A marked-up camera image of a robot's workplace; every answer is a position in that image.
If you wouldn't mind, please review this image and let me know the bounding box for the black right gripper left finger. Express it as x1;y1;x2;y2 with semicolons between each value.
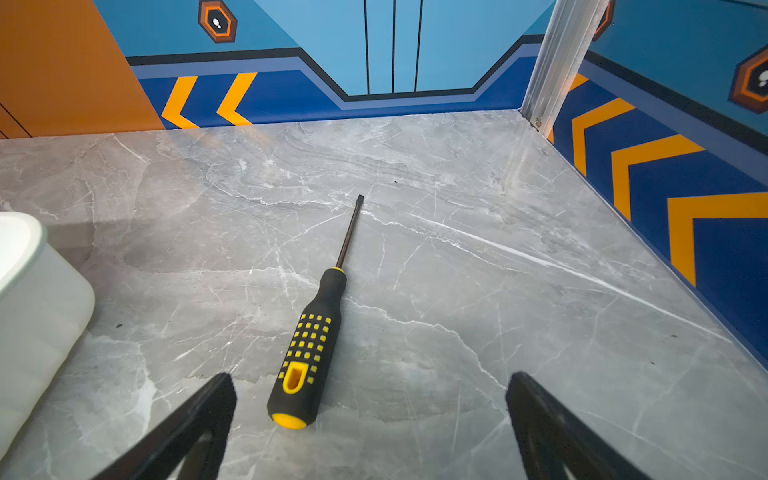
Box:
95;373;237;479

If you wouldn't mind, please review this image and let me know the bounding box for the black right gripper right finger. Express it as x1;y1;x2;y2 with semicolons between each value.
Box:
505;371;649;480

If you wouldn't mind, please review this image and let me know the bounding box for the black yellow screwdriver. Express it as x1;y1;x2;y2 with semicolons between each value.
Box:
267;195;364;430

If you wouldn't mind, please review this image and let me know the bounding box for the white plastic bin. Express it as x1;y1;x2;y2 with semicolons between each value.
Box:
1;212;95;455

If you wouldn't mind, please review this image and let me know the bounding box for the aluminium corner post right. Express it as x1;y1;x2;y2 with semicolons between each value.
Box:
521;0;610;137

